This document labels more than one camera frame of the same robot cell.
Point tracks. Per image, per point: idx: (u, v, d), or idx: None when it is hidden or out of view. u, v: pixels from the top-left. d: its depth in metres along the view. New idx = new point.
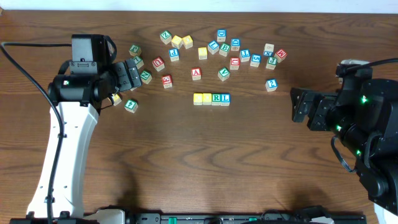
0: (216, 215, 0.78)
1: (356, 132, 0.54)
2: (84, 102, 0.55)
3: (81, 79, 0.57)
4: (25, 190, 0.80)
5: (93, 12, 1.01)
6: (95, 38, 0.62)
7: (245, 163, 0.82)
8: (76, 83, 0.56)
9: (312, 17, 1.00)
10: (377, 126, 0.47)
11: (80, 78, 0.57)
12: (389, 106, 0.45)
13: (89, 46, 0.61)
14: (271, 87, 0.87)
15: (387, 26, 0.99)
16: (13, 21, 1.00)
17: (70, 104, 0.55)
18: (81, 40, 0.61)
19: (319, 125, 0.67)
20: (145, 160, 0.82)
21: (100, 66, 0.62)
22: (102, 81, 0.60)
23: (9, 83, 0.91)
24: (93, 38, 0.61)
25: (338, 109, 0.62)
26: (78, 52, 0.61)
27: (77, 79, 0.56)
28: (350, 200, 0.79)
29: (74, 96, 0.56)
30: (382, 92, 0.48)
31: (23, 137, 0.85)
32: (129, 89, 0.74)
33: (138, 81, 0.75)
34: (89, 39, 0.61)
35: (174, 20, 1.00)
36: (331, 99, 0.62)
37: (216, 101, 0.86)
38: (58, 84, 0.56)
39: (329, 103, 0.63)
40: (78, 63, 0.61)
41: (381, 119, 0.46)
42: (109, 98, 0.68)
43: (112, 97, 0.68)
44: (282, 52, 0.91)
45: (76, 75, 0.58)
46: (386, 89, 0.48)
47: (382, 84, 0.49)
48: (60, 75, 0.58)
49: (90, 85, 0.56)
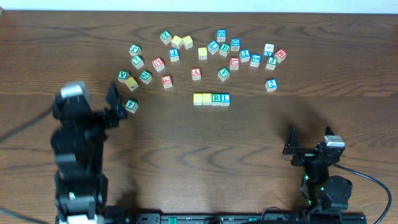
0: (216, 215, 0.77)
1: (313, 194, 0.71)
2: (90, 216, 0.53)
3: (83, 189, 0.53)
4: (25, 190, 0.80)
5: (93, 12, 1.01)
6: (78, 148, 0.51)
7: (244, 163, 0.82)
8: (80, 195, 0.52)
9: (312, 17, 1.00)
10: (323, 204, 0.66)
11: (84, 190, 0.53)
12: (331, 205, 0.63)
13: (76, 163, 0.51)
14: (271, 87, 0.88)
15: (387, 26, 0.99)
16: (13, 21, 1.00)
17: (77, 218, 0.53)
18: (62, 157, 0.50)
19: (295, 165, 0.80)
20: (145, 160, 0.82)
21: (91, 157, 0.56)
22: (104, 177, 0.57)
23: (9, 83, 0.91)
24: (77, 152, 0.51)
25: (315, 166, 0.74)
26: (63, 166, 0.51)
27: (79, 190, 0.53)
28: (351, 199, 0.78)
29: (80, 208, 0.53)
30: (333, 193, 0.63)
31: (23, 136, 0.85)
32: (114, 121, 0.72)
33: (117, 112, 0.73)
34: (73, 155, 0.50)
35: (175, 20, 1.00)
36: (310, 158, 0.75)
37: (216, 101, 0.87)
38: (64, 199, 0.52)
39: (310, 160, 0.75)
40: (68, 173, 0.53)
41: (326, 203, 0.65)
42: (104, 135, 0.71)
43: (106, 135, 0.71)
44: (282, 52, 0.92)
45: (79, 185, 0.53)
46: (336, 190, 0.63)
47: (338, 185, 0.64)
48: (63, 186, 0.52)
49: (95, 193, 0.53)
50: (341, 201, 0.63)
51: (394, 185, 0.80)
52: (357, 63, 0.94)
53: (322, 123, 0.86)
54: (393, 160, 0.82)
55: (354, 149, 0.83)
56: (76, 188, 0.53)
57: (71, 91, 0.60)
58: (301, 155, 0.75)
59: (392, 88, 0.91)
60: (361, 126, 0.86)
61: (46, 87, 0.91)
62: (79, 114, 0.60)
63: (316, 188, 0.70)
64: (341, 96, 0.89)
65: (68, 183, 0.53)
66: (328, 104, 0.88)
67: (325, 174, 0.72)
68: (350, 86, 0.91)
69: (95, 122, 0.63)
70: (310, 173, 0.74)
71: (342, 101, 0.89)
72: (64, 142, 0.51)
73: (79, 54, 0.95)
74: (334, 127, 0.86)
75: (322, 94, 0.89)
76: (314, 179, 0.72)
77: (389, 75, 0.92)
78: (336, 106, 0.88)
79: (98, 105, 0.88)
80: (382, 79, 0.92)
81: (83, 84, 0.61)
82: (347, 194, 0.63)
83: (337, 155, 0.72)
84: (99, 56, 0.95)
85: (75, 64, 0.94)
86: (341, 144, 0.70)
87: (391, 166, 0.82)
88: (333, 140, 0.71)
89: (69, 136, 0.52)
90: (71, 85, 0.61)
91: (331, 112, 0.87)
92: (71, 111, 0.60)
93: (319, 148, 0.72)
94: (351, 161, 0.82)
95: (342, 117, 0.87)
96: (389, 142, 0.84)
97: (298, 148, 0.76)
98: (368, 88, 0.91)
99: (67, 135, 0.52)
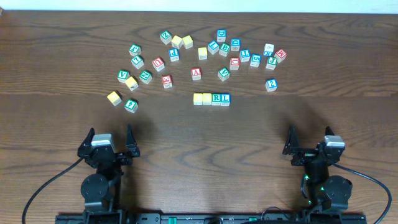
0: (216, 215, 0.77)
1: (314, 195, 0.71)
2: None
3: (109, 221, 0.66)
4: (25, 190, 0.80)
5: (93, 12, 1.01)
6: (102, 195, 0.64)
7: (244, 163, 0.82)
8: None
9: (312, 17, 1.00)
10: (323, 204, 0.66)
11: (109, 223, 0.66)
12: (331, 205, 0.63)
13: (101, 205, 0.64)
14: (271, 87, 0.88)
15: (387, 26, 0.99)
16: (13, 21, 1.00)
17: None
18: (91, 201, 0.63)
19: (295, 165, 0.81)
20: (145, 160, 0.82)
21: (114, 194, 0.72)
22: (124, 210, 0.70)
23: (9, 84, 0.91)
24: (101, 197, 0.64)
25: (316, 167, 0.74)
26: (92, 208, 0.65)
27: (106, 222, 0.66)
28: (350, 199, 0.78)
29: None
30: (333, 193, 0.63)
31: (23, 136, 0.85)
32: (132, 158, 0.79)
33: (135, 153, 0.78)
34: (99, 200, 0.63)
35: (175, 20, 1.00)
36: (309, 158, 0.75)
37: (216, 101, 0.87)
38: None
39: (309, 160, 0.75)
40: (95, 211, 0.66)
41: (326, 203, 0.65)
42: (124, 170, 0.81)
43: (124, 170, 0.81)
44: (282, 52, 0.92)
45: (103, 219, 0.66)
46: (336, 190, 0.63)
47: (338, 185, 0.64)
48: (91, 221, 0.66)
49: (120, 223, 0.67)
50: (340, 201, 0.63)
51: (394, 185, 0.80)
52: (357, 63, 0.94)
53: (322, 123, 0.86)
54: (393, 160, 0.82)
55: (354, 149, 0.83)
56: (102, 221, 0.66)
57: (100, 142, 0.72)
58: (300, 155, 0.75)
59: (392, 88, 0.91)
60: (361, 126, 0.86)
61: (46, 87, 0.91)
62: (105, 160, 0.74)
63: (317, 188, 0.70)
64: (341, 96, 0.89)
65: (95, 218, 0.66)
66: (328, 104, 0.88)
67: (326, 175, 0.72)
68: (350, 86, 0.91)
69: (115, 166, 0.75)
70: (310, 174, 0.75)
71: (342, 101, 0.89)
72: (91, 190, 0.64)
73: (79, 54, 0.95)
74: (334, 127, 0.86)
75: (323, 94, 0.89)
76: (314, 179, 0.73)
77: (389, 75, 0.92)
78: (336, 106, 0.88)
79: (98, 105, 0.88)
80: (382, 79, 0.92)
81: (109, 135, 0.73)
82: (346, 195, 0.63)
83: (337, 154, 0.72)
84: (99, 56, 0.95)
85: (75, 64, 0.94)
86: (341, 144, 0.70)
87: (391, 166, 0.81)
88: (334, 142, 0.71)
89: (94, 185, 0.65)
90: (99, 136, 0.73)
91: (331, 112, 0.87)
92: (99, 158, 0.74)
93: (319, 148, 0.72)
94: (351, 161, 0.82)
95: (342, 117, 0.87)
96: (389, 142, 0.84)
97: (298, 148, 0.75)
98: (368, 88, 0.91)
99: (93, 183, 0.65)
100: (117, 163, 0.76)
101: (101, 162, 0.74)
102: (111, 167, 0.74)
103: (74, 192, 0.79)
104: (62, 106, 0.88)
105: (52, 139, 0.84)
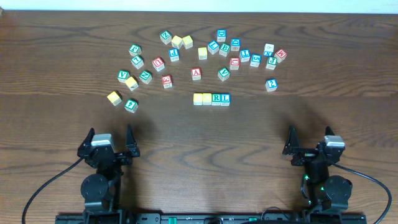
0: (216, 215, 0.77)
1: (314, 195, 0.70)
2: None
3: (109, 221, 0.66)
4: (25, 190, 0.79)
5: (93, 12, 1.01)
6: (102, 195, 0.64)
7: (244, 163, 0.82)
8: None
9: (312, 17, 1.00)
10: (323, 205, 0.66)
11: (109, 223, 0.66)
12: (331, 205, 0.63)
13: (101, 205, 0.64)
14: (271, 87, 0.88)
15: (387, 26, 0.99)
16: (13, 21, 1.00)
17: None
18: (91, 202, 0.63)
19: (295, 165, 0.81)
20: (145, 160, 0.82)
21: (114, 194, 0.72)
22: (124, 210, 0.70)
23: (9, 84, 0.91)
24: (101, 197, 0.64)
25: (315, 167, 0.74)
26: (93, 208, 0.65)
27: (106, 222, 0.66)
28: (350, 200, 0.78)
29: None
30: (333, 193, 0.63)
31: (23, 136, 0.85)
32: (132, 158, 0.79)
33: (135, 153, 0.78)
34: (99, 200, 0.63)
35: (175, 20, 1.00)
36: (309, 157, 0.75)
37: (216, 101, 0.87)
38: None
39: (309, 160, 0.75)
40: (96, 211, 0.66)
41: (326, 203, 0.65)
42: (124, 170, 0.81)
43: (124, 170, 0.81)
44: (282, 52, 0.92)
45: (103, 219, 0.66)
46: (336, 190, 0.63)
47: (337, 185, 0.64)
48: (91, 221, 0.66)
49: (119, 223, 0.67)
50: (340, 201, 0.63)
51: (393, 185, 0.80)
52: (357, 63, 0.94)
53: (322, 123, 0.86)
54: (393, 160, 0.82)
55: (354, 149, 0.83)
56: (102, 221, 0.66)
57: (101, 142, 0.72)
58: (300, 155, 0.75)
59: (392, 88, 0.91)
60: (361, 126, 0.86)
61: (46, 87, 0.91)
62: (105, 160, 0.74)
63: (318, 188, 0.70)
64: (341, 96, 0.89)
65: (95, 218, 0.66)
66: (328, 104, 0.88)
67: (326, 175, 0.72)
68: (349, 86, 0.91)
69: (115, 166, 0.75)
70: (310, 173, 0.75)
71: (342, 101, 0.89)
72: (91, 190, 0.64)
73: (79, 54, 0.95)
74: (334, 127, 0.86)
75: (323, 94, 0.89)
76: (314, 179, 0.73)
77: (389, 75, 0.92)
78: (336, 106, 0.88)
79: (98, 105, 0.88)
80: (382, 79, 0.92)
81: (109, 135, 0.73)
82: (346, 195, 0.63)
83: (337, 154, 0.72)
84: (99, 56, 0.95)
85: (75, 64, 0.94)
86: (340, 144, 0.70)
87: (391, 166, 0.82)
88: (333, 142, 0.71)
89: (94, 185, 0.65)
90: (99, 136, 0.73)
91: (331, 113, 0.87)
92: (99, 158, 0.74)
93: (319, 148, 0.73)
94: (351, 161, 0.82)
95: (342, 117, 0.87)
96: (389, 142, 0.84)
97: (298, 148, 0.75)
98: (368, 88, 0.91)
99: (93, 183, 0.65)
100: (117, 163, 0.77)
101: (100, 162, 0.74)
102: (111, 167, 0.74)
103: (74, 192, 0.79)
104: (62, 106, 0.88)
105: (52, 139, 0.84)
